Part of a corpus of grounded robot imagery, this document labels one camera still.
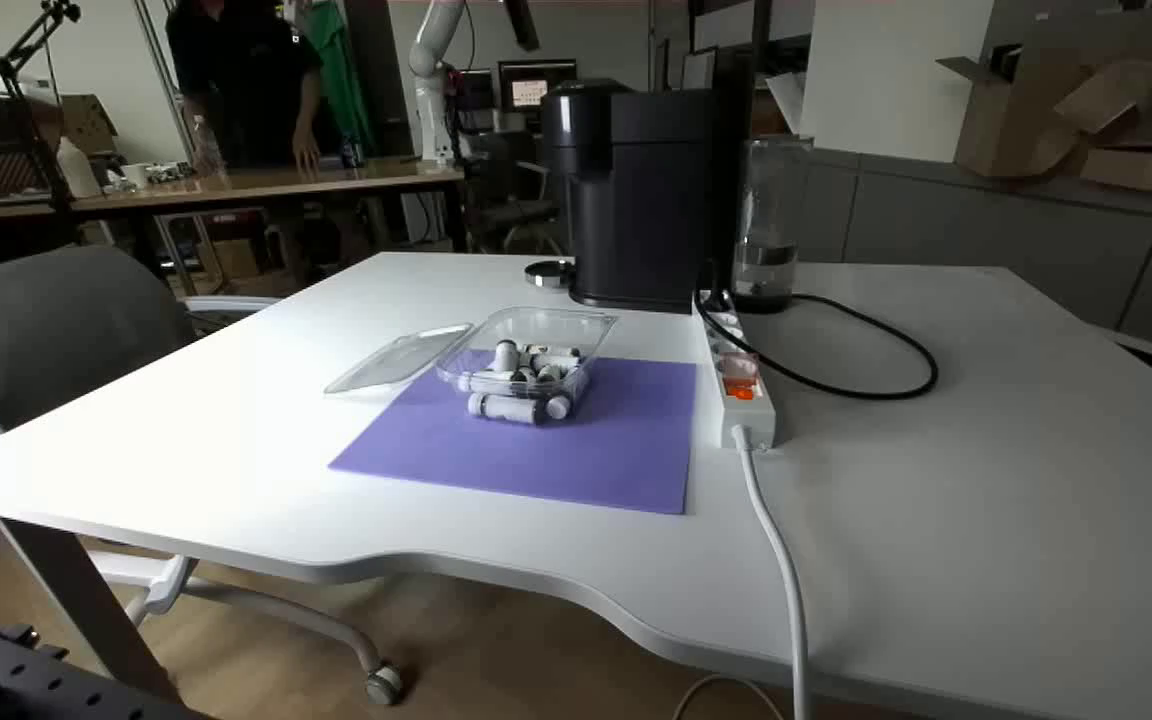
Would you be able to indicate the grey slanted table leg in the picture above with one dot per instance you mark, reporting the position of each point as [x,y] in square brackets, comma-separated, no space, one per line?
[89,600]

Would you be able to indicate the round metal drip tray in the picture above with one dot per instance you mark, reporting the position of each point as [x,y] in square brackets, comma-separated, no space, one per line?
[544,273]

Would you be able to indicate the purple rectangular mat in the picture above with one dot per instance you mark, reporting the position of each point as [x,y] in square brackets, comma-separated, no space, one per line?
[603,445]

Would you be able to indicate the person in black clothes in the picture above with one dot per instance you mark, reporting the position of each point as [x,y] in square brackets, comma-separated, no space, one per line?
[248,83]

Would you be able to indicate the grey office chair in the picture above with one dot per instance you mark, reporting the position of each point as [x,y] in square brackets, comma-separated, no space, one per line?
[56,325]

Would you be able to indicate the grey low cabinets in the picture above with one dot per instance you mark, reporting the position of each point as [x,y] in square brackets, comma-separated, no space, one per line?
[1002,242]

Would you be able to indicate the white power strip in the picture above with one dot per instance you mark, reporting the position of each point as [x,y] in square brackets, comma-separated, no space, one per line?
[742,387]

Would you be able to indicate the orange rocker switch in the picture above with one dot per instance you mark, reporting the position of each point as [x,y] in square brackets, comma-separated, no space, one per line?
[742,387]

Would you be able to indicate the black capsule coffee machine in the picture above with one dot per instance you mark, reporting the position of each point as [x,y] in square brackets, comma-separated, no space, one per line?
[641,201]

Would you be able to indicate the black swivel chair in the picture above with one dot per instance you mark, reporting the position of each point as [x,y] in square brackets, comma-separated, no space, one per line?
[519,193]

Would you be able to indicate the green hanging garment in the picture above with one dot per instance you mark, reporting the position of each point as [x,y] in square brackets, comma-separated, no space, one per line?
[340,64]

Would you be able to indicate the clear plastic lid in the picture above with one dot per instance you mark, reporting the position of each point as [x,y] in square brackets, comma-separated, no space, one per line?
[391,363]

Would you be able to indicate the long wooden desk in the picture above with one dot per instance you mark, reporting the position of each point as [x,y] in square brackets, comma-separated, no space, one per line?
[202,189]

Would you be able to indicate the black perforated rack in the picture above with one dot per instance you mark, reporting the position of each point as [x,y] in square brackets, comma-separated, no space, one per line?
[16,675]

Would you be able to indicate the slim white robot arm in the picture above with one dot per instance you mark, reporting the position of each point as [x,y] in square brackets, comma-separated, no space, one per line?
[438,83]

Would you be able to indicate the transparent water tank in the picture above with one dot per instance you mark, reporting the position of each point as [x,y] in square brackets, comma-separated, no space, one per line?
[764,225]

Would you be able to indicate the clear plastic container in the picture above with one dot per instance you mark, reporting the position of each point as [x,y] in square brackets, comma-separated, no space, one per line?
[539,332]

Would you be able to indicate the open brown cardboard box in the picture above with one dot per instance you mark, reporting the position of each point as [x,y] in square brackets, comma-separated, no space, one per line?
[1057,107]

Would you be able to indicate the large white board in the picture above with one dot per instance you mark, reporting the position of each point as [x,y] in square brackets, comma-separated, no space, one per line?
[890,72]

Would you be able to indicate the small computer monitor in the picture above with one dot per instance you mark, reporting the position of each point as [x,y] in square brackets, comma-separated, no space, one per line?
[530,85]

